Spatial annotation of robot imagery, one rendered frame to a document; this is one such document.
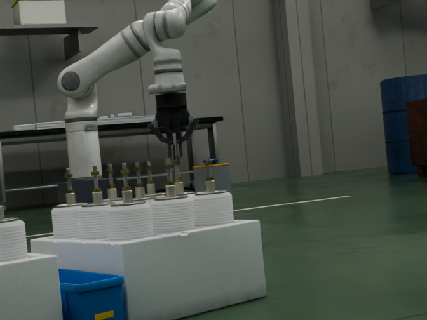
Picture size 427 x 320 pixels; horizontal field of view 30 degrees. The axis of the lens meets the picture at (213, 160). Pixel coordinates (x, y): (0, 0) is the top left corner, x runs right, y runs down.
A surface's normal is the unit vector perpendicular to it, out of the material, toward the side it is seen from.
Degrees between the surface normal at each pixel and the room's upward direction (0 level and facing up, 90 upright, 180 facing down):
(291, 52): 90
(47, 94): 90
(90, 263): 90
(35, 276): 90
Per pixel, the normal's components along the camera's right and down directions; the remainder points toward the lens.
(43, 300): 0.62, -0.05
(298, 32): 0.41, -0.04
